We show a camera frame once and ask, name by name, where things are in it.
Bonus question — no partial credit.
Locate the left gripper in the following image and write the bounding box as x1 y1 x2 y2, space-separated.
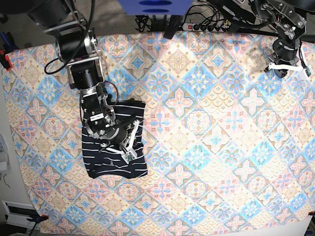
269 39 301 76

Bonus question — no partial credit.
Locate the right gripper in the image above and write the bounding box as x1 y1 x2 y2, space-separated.
85 118 143 150

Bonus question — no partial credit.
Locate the navy white striped T-shirt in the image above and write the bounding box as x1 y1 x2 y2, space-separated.
82 99 148 179

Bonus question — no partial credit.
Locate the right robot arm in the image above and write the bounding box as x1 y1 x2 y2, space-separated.
26 0 140 154

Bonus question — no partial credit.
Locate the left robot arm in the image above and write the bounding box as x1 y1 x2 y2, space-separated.
250 0 307 78

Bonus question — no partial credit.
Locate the white power strip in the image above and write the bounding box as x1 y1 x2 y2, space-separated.
181 22 230 32

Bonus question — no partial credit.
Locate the patterned pastel tablecloth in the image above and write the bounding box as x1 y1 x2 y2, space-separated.
0 32 315 236

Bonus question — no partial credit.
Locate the white equipment box left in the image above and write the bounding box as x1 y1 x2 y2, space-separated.
0 134 10 173

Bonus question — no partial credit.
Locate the blue orange clamp bottom left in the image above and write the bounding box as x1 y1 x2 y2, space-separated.
27 214 49 224

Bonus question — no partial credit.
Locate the blue box overhead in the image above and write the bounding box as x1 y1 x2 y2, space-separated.
118 0 192 15

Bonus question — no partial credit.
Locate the white vent panel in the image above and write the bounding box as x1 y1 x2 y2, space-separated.
2 201 37 229

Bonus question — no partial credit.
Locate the red black clamp left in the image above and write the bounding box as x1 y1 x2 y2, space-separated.
0 50 12 71

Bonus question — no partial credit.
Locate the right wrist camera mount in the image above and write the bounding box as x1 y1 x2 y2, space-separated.
100 117 143 164

